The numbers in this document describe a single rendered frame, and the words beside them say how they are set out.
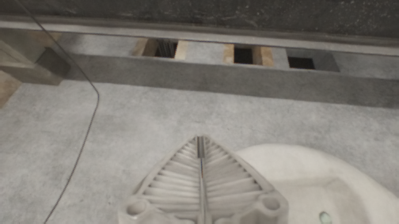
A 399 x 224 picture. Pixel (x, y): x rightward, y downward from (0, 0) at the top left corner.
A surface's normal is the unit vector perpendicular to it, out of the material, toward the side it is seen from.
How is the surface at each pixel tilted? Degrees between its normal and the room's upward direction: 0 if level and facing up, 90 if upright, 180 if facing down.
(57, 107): 0
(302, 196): 0
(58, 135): 0
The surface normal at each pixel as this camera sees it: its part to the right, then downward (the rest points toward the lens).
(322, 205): 0.00, -0.49
